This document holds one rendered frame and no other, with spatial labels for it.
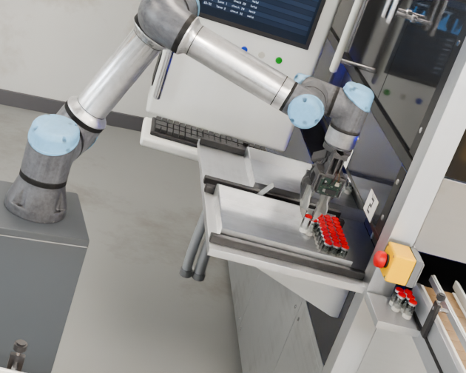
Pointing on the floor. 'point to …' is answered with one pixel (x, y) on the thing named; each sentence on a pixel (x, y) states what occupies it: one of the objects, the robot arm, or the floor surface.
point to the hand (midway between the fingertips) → (308, 212)
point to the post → (415, 194)
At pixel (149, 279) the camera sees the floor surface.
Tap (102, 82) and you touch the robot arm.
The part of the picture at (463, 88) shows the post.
